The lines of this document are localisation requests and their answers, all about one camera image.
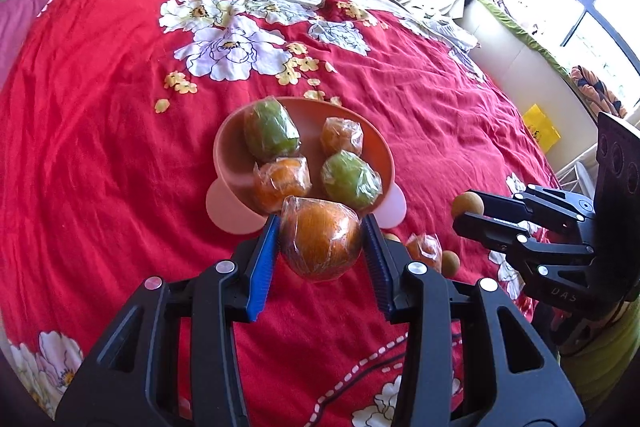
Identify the small orange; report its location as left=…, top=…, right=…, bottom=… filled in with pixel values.
left=406, top=233, right=442, bottom=273

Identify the small yellow-green round fruit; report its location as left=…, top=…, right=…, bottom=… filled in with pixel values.
left=450, top=191, right=485, bottom=219

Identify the large orange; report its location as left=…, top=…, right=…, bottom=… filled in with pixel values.
left=279, top=196, right=361, bottom=282

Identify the yellow paper bag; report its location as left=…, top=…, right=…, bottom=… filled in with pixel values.
left=522, top=104, right=561, bottom=154

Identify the pink plastic fruit bowl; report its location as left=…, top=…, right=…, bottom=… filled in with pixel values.
left=205, top=95, right=408, bottom=237

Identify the small wrapped green fruit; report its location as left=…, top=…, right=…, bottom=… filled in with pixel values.
left=320, top=150, right=383, bottom=210

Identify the patterned cushion on sill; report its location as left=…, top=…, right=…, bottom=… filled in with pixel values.
left=570, top=65, right=627, bottom=119

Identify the large wrapped green fruit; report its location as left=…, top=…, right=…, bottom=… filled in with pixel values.
left=243, top=96, right=300, bottom=162

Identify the red floral bed cover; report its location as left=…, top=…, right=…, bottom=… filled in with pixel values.
left=1, top=0, right=556, bottom=416

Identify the white wire rack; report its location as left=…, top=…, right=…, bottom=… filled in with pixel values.
left=555, top=159, right=599, bottom=199

